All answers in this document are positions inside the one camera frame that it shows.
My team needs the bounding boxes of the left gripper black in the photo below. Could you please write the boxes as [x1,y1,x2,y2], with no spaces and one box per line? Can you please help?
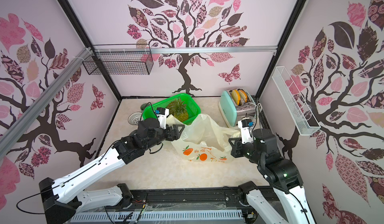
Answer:
[142,123,184,150]

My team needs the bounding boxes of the large pineapple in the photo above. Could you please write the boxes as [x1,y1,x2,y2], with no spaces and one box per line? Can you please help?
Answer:
[166,98,189,122]

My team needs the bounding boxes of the yellow plastic bag orange print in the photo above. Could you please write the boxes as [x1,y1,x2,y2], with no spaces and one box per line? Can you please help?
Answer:
[170,114,241,163]

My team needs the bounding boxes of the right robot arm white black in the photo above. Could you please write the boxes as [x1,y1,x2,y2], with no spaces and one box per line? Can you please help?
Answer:
[229,129,315,224]

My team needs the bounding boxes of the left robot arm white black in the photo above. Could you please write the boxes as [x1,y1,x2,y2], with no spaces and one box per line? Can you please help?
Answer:
[39,117,185,224]

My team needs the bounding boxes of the green plastic basket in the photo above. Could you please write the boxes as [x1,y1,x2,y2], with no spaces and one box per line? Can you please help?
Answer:
[143,93,201,125]

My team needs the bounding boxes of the small green bowl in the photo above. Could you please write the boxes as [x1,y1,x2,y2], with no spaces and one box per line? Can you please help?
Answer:
[140,103,150,112]

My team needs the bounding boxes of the white sink strainer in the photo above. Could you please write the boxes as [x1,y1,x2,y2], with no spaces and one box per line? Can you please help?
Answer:
[128,112,143,126]

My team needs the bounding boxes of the mint green toaster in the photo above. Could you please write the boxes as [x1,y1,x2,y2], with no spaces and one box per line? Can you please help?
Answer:
[219,88,256,128]

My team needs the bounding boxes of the yellow bread slice in toaster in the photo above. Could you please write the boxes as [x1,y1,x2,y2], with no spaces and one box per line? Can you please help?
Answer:
[231,90,241,106]

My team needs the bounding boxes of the orange bread slice in toaster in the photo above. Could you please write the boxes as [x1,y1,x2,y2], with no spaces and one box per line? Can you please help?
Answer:
[238,89,248,103]

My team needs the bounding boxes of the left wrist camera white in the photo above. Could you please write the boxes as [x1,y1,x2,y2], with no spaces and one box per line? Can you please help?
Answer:
[155,107,170,129]

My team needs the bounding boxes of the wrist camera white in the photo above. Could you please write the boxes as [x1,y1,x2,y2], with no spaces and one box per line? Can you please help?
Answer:
[238,118,254,144]
[155,107,170,129]

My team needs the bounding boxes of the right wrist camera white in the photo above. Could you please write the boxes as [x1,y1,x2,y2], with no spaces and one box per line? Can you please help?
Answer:
[238,118,254,144]

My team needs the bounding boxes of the white toaster power cable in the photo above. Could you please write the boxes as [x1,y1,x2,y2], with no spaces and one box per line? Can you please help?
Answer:
[244,94,263,119]

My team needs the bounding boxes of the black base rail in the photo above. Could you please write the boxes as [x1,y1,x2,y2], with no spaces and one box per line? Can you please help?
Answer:
[56,185,316,224]

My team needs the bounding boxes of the white slotted cable duct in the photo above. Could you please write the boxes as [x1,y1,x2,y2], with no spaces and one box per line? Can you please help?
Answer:
[69,210,244,224]

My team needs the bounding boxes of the white wire wall shelf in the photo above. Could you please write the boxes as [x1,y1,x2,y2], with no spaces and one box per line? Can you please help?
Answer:
[272,66,321,136]

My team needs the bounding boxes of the black wire wall basket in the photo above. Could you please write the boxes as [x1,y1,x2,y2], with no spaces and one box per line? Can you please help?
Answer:
[83,44,154,75]

